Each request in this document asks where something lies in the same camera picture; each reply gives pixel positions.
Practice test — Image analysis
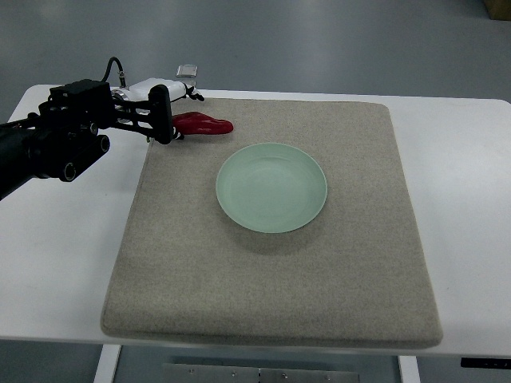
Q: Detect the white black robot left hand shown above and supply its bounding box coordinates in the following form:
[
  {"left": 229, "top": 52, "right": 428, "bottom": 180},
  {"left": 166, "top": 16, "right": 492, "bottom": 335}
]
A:
[{"left": 112, "top": 77, "right": 204, "bottom": 144}]

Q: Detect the red chili pepper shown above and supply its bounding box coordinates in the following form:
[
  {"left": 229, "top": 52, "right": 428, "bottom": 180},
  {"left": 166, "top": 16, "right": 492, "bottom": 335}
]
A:
[{"left": 172, "top": 112, "right": 234, "bottom": 140}]

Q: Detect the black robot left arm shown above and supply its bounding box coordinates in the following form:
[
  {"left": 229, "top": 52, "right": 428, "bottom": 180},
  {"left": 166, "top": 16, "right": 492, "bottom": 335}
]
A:
[{"left": 1, "top": 77, "right": 183, "bottom": 198}]

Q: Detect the light green plate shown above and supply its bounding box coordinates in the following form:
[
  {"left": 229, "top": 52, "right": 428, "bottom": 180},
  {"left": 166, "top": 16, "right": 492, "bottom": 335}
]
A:
[{"left": 216, "top": 143, "right": 328, "bottom": 234}]

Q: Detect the clear floor socket cover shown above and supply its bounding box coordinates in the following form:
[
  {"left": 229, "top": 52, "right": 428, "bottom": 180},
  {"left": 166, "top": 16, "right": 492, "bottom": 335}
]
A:
[{"left": 176, "top": 64, "right": 198, "bottom": 78}]

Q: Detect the beige felt mat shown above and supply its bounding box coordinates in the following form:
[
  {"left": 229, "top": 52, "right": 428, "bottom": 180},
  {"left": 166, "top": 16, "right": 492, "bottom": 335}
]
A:
[{"left": 101, "top": 98, "right": 442, "bottom": 349}]

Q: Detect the white table leg left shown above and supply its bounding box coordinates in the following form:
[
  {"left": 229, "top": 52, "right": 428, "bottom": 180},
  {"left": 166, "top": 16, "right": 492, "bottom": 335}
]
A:
[{"left": 93, "top": 344, "right": 121, "bottom": 383}]

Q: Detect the white table leg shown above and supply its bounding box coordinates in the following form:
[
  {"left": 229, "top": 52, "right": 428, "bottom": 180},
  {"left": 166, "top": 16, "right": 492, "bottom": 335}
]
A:
[
  {"left": 93, "top": 344, "right": 121, "bottom": 383},
  {"left": 398, "top": 356, "right": 421, "bottom": 383}
]

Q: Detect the cardboard box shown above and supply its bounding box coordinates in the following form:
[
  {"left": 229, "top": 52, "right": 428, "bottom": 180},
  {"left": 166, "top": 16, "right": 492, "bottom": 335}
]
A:
[{"left": 484, "top": 0, "right": 511, "bottom": 21}]

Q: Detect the white table leg right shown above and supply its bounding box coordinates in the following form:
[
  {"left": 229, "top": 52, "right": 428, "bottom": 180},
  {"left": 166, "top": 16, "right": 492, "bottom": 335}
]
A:
[{"left": 398, "top": 356, "right": 421, "bottom": 383}]

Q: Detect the black table control panel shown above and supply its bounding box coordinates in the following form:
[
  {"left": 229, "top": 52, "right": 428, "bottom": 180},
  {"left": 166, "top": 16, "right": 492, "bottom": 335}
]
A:
[{"left": 460, "top": 357, "right": 511, "bottom": 369}]

